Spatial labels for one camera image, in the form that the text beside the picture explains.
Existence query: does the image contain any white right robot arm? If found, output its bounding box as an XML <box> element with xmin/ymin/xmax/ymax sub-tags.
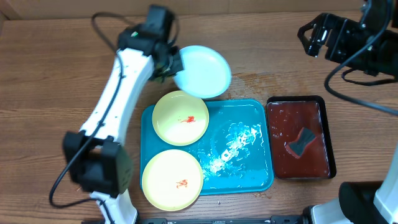
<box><xmin>297</xmin><ymin>0</ymin><xmax>397</xmax><ymax>223</ymax></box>

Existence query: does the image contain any yellow plate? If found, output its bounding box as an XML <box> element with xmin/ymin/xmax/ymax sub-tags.
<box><xmin>152</xmin><ymin>90</ymin><xmax>210</xmax><ymax>146</ymax></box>
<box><xmin>141</xmin><ymin>149</ymin><xmax>204</xmax><ymax>212</ymax></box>

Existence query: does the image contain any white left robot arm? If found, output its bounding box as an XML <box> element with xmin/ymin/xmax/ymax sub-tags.
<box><xmin>49</xmin><ymin>23</ymin><xmax>183</xmax><ymax>223</ymax></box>

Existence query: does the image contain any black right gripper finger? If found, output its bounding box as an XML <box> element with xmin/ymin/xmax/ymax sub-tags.
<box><xmin>303</xmin><ymin>28</ymin><xmax>332</xmax><ymax>57</ymax></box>
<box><xmin>297</xmin><ymin>13</ymin><xmax>346</xmax><ymax>39</ymax></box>

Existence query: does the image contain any white plate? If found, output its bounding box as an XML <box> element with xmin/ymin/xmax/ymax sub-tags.
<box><xmin>174</xmin><ymin>45</ymin><xmax>232</xmax><ymax>99</ymax></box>

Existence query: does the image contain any black tray with red water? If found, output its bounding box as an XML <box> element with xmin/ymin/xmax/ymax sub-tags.
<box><xmin>266</xmin><ymin>95</ymin><xmax>336</xmax><ymax>180</ymax></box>

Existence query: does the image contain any blue plastic tray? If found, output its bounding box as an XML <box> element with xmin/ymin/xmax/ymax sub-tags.
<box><xmin>139</xmin><ymin>98</ymin><xmax>275</xmax><ymax>196</ymax></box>

